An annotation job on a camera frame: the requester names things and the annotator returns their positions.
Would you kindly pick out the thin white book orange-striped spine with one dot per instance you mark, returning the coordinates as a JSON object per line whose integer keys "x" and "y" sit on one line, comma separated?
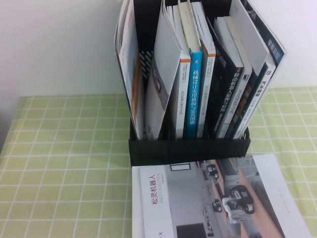
{"x": 206, "y": 81}

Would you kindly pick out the green checked tablecloth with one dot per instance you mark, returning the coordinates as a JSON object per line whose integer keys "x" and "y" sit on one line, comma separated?
{"x": 62, "y": 148}

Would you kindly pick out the dark blue magazine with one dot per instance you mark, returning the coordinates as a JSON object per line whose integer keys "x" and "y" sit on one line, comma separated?
{"x": 262, "y": 22}

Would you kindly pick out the black mobile robot book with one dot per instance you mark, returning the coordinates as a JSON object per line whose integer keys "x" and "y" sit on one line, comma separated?
{"x": 230, "y": 99}

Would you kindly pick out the white brochure with orange stripe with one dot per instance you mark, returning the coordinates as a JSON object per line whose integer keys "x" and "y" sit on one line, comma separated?
{"x": 128, "y": 62}

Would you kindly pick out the blue spine hardcover book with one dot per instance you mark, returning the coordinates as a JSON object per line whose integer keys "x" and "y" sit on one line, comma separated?
{"x": 194, "y": 99}

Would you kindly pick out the white brochure with dark band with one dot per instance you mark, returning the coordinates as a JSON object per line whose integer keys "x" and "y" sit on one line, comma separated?
{"x": 163, "y": 37}

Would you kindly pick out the white spine book cream pages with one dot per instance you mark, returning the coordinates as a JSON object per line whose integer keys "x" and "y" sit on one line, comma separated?
{"x": 245, "y": 84}

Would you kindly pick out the dark book with orange pattern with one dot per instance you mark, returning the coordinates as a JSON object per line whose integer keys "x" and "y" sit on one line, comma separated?
{"x": 245, "y": 101}

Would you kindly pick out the grey AgileX robotics brochure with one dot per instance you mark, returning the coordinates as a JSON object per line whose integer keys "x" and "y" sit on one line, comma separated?
{"x": 223, "y": 198}

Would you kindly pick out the thick white book orange-striped spine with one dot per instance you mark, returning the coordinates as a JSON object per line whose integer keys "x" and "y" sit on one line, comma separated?
{"x": 183, "y": 99}

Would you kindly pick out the black book holder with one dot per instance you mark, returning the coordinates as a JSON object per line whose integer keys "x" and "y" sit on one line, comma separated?
{"x": 188, "y": 151}

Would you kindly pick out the large plain white brochure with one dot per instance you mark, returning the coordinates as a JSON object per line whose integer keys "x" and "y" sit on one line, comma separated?
{"x": 250, "y": 37}

